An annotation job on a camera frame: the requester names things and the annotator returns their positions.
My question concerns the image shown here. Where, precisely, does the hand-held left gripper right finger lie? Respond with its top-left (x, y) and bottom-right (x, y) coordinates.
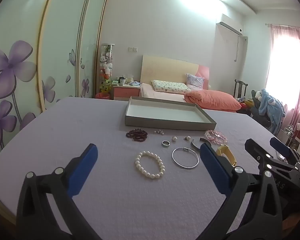
top-left (199, 143), bottom-right (284, 240)

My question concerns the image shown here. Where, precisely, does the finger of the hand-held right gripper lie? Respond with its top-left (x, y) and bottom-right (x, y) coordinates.
top-left (244, 138), bottom-right (275, 173)
top-left (270, 138), bottom-right (300, 170)

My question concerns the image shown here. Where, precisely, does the black office chair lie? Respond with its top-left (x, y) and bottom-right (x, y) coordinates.
top-left (250, 90), bottom-right (273, 128)

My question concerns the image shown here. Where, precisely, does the purple printed pillow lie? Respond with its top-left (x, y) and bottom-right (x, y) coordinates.
top-left (186, 74), bottom-right (205, 90)

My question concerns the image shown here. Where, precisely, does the yellow wristwatch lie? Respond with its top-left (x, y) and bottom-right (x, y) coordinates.
top-left (216, 145), bottom-right (238, 167)

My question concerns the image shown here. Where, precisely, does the dark red bead bracelet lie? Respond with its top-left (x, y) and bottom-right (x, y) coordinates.
top-left (126, 129), bottom-right (148, 142)

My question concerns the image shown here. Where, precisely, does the pink and white nightstand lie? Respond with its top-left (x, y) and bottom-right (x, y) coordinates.
top-left (112, 82), bottom-right (142, 101)

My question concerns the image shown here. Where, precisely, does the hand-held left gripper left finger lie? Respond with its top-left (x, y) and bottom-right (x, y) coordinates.
top-left (16, 144), bottom-right (103, 240)

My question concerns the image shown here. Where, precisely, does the dark wooden chair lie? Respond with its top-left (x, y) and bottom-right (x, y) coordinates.
top-left (234, 79), bottom-right (248, 99)

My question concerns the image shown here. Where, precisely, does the patterned white pillow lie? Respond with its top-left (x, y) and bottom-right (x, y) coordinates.
top-left (151, 80), bottom-right (192, 95)

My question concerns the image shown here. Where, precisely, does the grey cardboard tray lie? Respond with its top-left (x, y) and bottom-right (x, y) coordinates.
top-left (125, 96), bottom-right (217, 131)

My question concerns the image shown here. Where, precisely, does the thin silver bangle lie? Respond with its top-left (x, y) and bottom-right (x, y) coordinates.
top-left (172, 147), bottom-right (199, 169)

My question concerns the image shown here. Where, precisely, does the white pearl bracelet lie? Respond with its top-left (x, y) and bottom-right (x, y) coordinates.
top-left (134, 151), bottom-right (165, 180)

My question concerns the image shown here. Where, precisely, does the cream and pink headboard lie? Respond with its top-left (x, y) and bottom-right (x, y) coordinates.
top-left (141, 54), bottom-right (210, 90)

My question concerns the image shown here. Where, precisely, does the floral sliding door wardrobe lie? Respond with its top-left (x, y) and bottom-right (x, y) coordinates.
top-left (0, 0), bottom-right (108, 200)

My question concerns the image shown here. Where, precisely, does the folded orange quilt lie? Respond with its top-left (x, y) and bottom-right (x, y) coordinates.
top-left (184, 89), bottom-right (242, 111)

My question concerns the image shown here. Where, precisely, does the bed with pink sheet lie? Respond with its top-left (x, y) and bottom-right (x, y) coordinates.
top-left (139, 83), bottom-right (243, 113)

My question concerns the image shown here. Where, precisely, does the pink bead bracelet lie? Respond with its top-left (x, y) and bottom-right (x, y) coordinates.
top-left (204, 129), bottom-right (228, 145)

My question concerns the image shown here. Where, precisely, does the wide silver cuff bracelet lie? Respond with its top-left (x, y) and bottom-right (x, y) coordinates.
top-left (191, 137), bottom-right (213, 153)

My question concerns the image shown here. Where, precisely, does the clear tube of plush toys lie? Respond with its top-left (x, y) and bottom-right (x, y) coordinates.
top-left (99, 43), bottom-right (115, 98)

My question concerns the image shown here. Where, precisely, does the blue plush robe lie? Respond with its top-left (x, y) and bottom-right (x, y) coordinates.
top-left (259, 89), bottom-right (287, 134)

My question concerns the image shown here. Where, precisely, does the purple tablecloth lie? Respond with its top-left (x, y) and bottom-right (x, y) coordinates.
top-left (0, 96), bottom-right (300, 240)

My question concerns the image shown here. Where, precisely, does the white air conditioner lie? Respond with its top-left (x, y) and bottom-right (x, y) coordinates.
top-left (216, 14), bottom-right (243, 36)

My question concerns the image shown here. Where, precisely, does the pile of colourful toys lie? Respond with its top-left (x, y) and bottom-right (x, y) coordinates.
top-left (240, 99), bottom-right (254, 110)

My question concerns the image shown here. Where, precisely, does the air conditioner cable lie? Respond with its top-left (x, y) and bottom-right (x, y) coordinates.
top-left (234, 35), bottom-right (240, 62)

